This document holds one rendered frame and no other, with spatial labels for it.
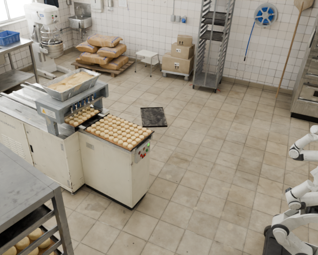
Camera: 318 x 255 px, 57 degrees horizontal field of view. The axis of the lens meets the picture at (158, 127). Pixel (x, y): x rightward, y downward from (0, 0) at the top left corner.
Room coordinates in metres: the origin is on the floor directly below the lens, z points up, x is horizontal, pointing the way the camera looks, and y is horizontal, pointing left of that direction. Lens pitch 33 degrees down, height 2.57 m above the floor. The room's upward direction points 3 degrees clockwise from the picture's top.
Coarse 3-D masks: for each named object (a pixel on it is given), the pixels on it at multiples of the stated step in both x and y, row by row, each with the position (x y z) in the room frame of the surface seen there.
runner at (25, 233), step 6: (48, 216) 0.71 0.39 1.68; (36, 222) 0.67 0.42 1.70; (42, 222) 0.69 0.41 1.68; (30, 228) 0.65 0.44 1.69; (36, 228) 0.67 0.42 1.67; (18, 234) 0.62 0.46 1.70; (24, 234) 0.63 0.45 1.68; (12, 240) 0.59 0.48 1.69; (18, 240) 0.61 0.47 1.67; (6, 246) 0.58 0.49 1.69; (0, 252) 0.56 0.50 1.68
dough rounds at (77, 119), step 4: (88, 108) 2.82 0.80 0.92; (92, 108) 2.82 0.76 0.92; (80, 112) 2.72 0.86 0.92; (84, 112) 2.76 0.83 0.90; (88, 112) 2.73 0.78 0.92; (92, 112) 2.74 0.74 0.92; (96, 112) 2.76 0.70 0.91; (76, 116) 2.65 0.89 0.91; (80, 116) 2.64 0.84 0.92; (84, 116) 2.68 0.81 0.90; (88, 116) 2.65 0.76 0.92; (68, 120) 2.55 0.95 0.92; (72, 120) 2.55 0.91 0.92; (76, 120) 2.57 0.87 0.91; (80, 120) 2.56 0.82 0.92; (84, 120) 2.60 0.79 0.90; (72, 124) 2.51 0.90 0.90; (76, 124) 2.49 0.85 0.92
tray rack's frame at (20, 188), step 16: (0, 144) 0.95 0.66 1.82; (0, 160) 0.85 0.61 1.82; (16, 160) 0.86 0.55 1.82; (0, 176) 0.77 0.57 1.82; (16, 176) 0.77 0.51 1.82; (32, 176) 0.77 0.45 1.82; (0, 192) 0.69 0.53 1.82; (16, 192) 0.69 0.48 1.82; (32, 192) 0.70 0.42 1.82; (48, 192) 0.70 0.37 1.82; (0, 208) 0.62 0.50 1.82; (16, 208) 0.62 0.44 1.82; (32, 208) 0.64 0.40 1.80; (0, 224) 0.56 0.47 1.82
